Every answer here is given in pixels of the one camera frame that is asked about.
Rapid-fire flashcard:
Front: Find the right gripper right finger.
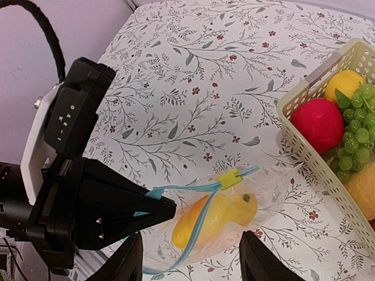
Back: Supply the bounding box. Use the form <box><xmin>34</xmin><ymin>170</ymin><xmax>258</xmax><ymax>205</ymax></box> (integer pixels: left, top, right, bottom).
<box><xmin>239</xmin><ymin>231</ymin><xmax>304</xmax><ymax>281</ymax></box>

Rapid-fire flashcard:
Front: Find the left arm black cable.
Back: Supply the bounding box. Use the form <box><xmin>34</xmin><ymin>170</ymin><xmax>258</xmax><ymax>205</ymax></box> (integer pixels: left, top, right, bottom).
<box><xmin>0</xmin><ymin>0</ymin><xmax>67</xmax><ymax>85</ymax></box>

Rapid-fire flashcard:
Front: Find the red apple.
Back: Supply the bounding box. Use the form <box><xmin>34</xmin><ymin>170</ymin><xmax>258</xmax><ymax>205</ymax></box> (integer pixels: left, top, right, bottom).
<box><xmin>290</xmin><ymin>98</ymin><xmax>344</xmax><ymax>155</ymax></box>

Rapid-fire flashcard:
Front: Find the yellow lemon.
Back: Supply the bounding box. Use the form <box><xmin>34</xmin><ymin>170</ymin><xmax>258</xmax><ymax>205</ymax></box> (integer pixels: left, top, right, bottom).
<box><xmin>325</xmin><ymin>70</ymin><xmax>364</xmax><ymax>105</ymax></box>

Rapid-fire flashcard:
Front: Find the clear zip top bag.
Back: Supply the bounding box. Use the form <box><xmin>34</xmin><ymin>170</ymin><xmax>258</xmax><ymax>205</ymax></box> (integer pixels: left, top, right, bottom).
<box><xmin>142</xmin><ymin>166</ymin><xmax>298</xmax><ymax>278</ymax></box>

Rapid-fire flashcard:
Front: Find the floral table cloth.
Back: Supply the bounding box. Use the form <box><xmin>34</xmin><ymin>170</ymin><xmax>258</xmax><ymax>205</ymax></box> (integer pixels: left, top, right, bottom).
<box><xmin>84</xmin><ymin>1</ymin><xmax>374</xmax><ymax>280</ymax></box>

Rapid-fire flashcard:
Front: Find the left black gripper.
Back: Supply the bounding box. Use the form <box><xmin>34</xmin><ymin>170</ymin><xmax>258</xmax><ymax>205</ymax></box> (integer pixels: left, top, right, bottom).
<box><xmin>1</xmin><ymin>158</ymin><xmax>176</xmax><ymax>275</ymax></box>

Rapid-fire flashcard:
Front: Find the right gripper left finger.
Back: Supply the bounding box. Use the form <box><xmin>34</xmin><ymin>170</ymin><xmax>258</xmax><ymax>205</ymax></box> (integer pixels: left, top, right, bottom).
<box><xmin>87</xmin><ymin>232</ymin><xmax>143</xmax><ymax>281</ymax></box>

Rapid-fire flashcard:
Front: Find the yellow mango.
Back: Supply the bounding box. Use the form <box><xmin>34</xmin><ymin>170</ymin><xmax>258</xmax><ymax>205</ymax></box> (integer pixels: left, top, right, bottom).
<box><xmin>172</xmin><ymin>193</ymin><xmax>258</xmax><ymax>249</ymax></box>

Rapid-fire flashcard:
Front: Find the green grape bunch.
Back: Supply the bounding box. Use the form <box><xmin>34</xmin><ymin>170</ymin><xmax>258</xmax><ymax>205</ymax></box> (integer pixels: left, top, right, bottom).
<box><xmin>329</xmin><ymin>83</ymin><xmax>374</xmax><ymax>183</ymax></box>

